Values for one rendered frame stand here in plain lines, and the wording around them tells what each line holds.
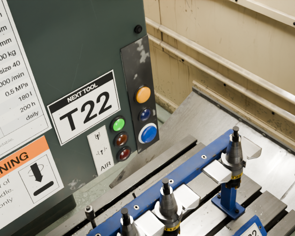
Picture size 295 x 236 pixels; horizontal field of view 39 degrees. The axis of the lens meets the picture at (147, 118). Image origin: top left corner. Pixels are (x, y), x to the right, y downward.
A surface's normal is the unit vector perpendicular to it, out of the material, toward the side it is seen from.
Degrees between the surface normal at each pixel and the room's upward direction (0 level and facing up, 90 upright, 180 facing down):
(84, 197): 0
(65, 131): 90
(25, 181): 90
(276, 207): 0
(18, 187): 90
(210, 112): 24
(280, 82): 90
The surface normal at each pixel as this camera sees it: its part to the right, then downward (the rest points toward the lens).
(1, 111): 0.63, 0.48
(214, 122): -0.40, -0.45
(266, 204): -0.10, -0.72
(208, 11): -0.79, 0.48
